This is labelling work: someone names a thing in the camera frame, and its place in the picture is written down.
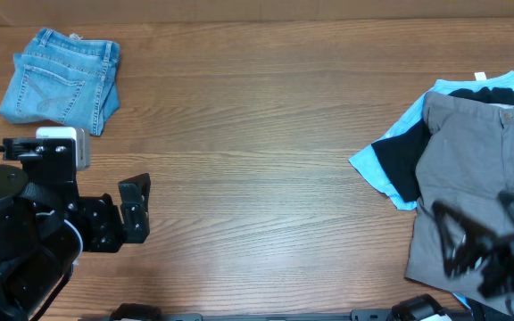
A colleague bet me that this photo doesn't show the light blue denim jeans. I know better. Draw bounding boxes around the light blue denim jeans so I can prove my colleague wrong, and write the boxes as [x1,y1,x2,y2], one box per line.
[0,29,120,136]

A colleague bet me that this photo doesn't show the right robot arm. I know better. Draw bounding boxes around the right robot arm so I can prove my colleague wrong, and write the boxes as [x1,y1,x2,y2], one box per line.
[405,190,514,317]

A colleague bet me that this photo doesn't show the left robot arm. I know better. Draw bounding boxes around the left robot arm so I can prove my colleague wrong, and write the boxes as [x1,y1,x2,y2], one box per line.
[0,138,151,320]

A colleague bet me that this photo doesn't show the grey shorts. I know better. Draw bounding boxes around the grey shorts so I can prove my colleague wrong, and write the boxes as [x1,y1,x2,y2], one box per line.
[405,92,514,313]

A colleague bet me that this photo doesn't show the black garment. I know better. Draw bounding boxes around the black garment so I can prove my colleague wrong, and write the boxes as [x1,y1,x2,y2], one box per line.
[371,86,514,202]

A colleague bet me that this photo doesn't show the light blue t-shirt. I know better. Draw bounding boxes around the light blue t-shirt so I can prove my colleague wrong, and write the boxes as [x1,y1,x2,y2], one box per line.
[349,71,514,214]

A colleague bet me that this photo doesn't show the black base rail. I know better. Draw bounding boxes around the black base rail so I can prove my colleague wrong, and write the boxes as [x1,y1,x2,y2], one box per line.
[78,302,472,321]

